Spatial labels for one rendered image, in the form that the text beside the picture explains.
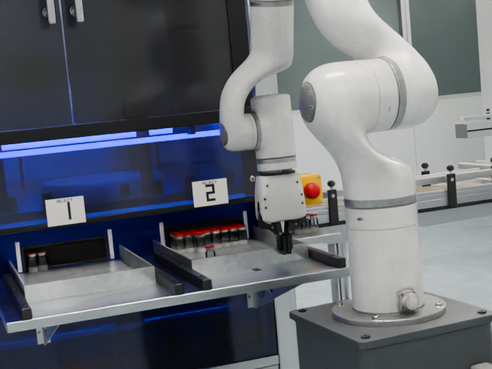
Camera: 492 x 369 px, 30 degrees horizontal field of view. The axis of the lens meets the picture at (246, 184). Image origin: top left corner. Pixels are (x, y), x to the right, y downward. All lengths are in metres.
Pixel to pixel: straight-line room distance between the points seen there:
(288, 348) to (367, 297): 0.79
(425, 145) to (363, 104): 6.28
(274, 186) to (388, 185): 0.46
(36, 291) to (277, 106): 0.61
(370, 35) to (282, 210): 0.50
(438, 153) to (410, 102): 6.30
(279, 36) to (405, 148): 5.83
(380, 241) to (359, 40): 0.34
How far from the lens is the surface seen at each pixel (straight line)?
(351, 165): 1.49
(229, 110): 1.85
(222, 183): 2.17
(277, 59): 1.85
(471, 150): 7.96
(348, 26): 1.56
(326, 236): 2.28
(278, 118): 1.88
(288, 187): 1.91
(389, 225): 1.49
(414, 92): 1.50
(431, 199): 2.54
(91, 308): 1.73
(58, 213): 2.09
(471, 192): 2.60
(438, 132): 7.79
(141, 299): 1.75
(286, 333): 2.29
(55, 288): 1.85
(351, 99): 1.45
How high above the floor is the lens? 1.25
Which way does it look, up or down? 6 degrees down
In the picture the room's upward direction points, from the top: 5 degrees counter-clockwise
